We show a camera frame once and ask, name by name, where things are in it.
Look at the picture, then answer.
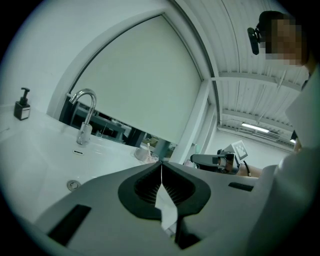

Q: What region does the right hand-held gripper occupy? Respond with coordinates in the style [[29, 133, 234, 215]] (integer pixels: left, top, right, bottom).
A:
[[190, 140, 249, 175]]

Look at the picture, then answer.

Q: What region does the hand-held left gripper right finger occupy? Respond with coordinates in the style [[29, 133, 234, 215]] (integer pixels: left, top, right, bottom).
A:
[[162, 161, 262, 253]]

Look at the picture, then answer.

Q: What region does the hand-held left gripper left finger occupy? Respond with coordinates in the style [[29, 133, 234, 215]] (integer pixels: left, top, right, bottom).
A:
[[34, 161, 181, 256]]

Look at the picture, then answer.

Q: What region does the person's right forearm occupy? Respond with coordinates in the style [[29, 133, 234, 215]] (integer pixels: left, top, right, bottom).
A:
[[236, 166, 263, 179]]

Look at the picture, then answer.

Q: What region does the chrome sink drain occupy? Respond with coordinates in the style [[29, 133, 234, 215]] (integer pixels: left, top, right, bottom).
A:
[[66, 179, 82, 192]]

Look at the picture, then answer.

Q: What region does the long ceiling light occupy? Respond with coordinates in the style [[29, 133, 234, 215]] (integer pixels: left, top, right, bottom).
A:
[[240, 121, 271, 133]]

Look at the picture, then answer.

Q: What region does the dark framed window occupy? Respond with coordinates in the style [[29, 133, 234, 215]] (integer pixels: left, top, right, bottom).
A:
[[58, 96, 179, 161]]

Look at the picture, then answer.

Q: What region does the chrome faucet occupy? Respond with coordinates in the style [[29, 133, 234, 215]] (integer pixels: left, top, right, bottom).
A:
[[68, 88, 98, 146]]

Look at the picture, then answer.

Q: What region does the white sink vanity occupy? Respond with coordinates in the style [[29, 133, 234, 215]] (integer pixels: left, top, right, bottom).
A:
[[0, 104, 163, 226]]

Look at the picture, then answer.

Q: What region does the large white roller blind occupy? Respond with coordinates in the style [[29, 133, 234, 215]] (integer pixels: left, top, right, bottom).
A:
[[69, 13, 204, 146]]

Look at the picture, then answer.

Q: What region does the black soap dispenser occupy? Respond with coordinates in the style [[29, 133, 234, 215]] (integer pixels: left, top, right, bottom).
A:
[[13, 87, 32, 122]]

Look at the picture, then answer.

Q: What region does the person's head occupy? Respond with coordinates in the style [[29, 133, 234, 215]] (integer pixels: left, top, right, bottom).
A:
[[258, 10, 317, 73]]

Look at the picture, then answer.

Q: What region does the black head-worn camera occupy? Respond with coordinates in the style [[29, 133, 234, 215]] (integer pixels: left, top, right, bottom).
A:
[[246, 21, 263, 56]]

